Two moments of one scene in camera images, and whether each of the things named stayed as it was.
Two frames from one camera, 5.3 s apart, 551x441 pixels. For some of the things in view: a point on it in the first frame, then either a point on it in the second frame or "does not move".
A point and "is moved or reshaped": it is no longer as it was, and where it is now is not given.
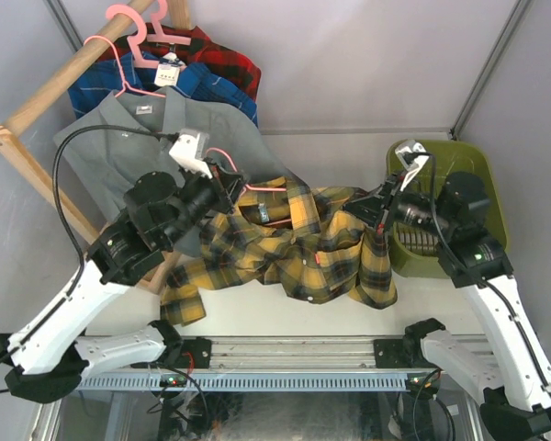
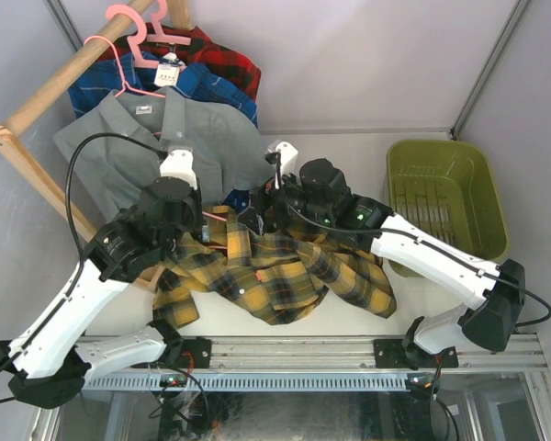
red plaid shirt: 196,46 does not move
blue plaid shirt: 196,81 does not move
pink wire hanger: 253,187 -> 219,218
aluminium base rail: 293,353 does not move
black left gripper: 224,183 -> 196,219
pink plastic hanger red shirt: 159,34 does not move
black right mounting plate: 394,353 does not move
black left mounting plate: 196,354 does not move
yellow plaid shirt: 306,243 is moved or reshaped
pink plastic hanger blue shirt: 134,40 does not move
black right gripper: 374,205 -> 262,198
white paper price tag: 167,73 does not move
